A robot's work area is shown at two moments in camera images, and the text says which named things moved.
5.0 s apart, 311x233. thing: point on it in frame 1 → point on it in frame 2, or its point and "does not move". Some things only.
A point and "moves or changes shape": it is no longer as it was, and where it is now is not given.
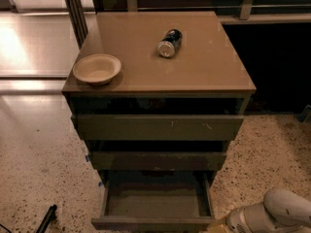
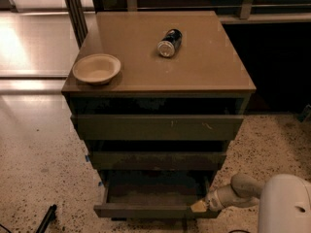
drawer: x=155 y=128 does not move
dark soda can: x=170 y=43 does not move
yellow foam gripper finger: x=219 y=227 → x=199 y=207
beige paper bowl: x=96 y=69 does not move
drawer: x=155 y=201 moves or changes shape
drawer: x=155 y=160 does not move
